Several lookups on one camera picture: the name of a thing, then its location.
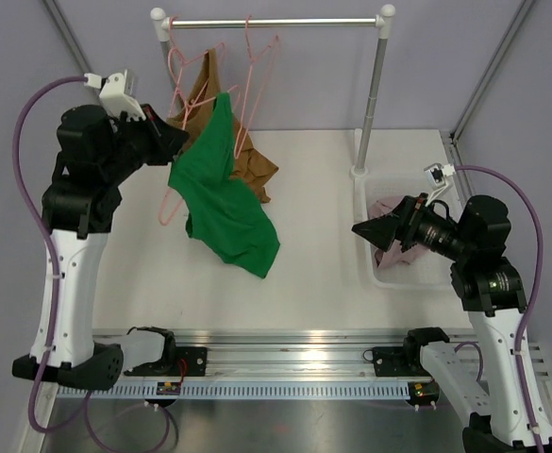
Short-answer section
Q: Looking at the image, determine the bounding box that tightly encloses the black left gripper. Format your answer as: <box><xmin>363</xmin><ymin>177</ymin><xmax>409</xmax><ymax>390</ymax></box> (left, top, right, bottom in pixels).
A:
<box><xmin>99</xmin><ymin>102</ymin><xmax>189</xmax><ymax>184</ymax></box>

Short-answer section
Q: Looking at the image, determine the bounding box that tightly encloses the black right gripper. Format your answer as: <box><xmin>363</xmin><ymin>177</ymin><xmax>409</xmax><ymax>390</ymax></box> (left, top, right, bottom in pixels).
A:
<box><xmin>354</xmin><ymin>193</ymin><xmax>473</xmax><ymax>261</ymax></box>

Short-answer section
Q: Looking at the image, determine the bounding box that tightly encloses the mauve pink tank top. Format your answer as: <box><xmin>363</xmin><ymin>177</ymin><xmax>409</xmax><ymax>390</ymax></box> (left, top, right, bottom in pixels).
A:
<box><xmin>367</xmin><ymin>195</ymin><xmax>428</xmax><ymax>269</ymax></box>

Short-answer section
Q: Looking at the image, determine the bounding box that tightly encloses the pink wire hanger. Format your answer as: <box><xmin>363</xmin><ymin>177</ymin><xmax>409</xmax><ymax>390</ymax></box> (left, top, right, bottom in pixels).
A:
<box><xmin>166</xmin><ymin>16</ymin><xmax>226</xmax><ymax>116</ymax></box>
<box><xmin>234</xmin><ymin>15</ymin><xmax>280</xmax><ymax>159</ymax></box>
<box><xmin>158</xmin><ymin>84</ymin><xmax>243</xmax><ymax>227</ymax></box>

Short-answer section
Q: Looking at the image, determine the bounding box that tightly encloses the green tank top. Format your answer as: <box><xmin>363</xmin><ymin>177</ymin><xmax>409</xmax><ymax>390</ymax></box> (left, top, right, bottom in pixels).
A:
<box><xmin>168</xmin><ymin>92</ymin><xmax>280</xmax><ymax>278</ymax></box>

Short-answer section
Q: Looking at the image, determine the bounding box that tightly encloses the pink wire hanger front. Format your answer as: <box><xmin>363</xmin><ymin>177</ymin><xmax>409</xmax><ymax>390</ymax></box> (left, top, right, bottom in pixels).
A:
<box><xmin>234</xmin><ymin>15</ymin><xmax>280</xmax><ymax>159</ymax></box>

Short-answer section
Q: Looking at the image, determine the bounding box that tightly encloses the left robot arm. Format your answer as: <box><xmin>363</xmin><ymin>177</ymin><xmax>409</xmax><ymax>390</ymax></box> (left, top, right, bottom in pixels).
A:
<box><xmin>12</xmin><ymin>105</ymin><xmax>189</xmax><ymax>391</ymax></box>

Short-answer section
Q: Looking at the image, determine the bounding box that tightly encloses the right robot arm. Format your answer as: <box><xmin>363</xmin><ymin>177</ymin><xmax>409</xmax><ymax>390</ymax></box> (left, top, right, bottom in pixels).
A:
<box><xmin>352</xmin><ymin>194</ymin><xmax>552</xmax><ymax>452</ymax></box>

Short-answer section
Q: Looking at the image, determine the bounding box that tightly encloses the white plastic basket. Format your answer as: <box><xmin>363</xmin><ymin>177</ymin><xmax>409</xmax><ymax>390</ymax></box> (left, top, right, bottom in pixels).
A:
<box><xmin>354</xmin><ymin>172</ymin><xmax>451</xmax><ymax>290</ymax></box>

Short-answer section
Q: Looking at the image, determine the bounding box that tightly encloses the white clothes rack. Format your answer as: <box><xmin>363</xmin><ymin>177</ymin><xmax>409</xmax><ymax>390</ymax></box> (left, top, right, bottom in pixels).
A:
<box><xmin>150</xmin><ymin>4</ymin><xmax>396</xmax><ymax>179</ymax></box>

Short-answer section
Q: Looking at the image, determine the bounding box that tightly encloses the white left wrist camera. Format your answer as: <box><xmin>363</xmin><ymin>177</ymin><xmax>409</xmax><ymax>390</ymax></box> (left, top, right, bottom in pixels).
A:
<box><xmin>84</xmin><ymin>69</ymin><xmax>146</xmax><ymax>122</ymax></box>

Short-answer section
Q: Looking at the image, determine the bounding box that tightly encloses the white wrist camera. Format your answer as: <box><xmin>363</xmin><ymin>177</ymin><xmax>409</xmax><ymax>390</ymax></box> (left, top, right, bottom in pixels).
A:
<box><xmin>424</xmin><ymin>163</ymin><xmax>456</xmax><ymax>206</ymax></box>
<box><xmin>84</xmin><ymin>69</ymin><xmax>146</xmax><ymax>122</ymax></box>

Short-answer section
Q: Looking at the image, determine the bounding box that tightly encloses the pink wire hanger back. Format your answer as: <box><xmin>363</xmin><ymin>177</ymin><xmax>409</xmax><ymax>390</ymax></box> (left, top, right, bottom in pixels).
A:
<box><xmin>166</xmin><ymin>16</ymin><xmax>226</xmax><ymax>116</ymax></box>

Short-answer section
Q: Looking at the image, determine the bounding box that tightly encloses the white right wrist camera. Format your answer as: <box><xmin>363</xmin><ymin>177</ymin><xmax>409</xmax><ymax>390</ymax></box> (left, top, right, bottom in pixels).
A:
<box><xmin>424</xmin><ymin>163</ymin><xmax>456</xmax><ymax>206</ymax></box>

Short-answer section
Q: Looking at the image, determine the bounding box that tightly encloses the white slotted cable duct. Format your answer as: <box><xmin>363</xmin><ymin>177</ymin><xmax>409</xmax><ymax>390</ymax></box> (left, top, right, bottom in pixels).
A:
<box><xmin>58</xmin><ymin>382</ymin><xmax>411</xmax><ymax>400</ymax></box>

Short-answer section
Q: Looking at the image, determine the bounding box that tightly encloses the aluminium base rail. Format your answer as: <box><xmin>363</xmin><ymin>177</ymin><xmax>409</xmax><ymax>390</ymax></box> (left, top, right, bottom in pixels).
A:
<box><xmin>91</xmin><ymin>328</ymin><xmax>550</xmax><ymax>384</ymax></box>

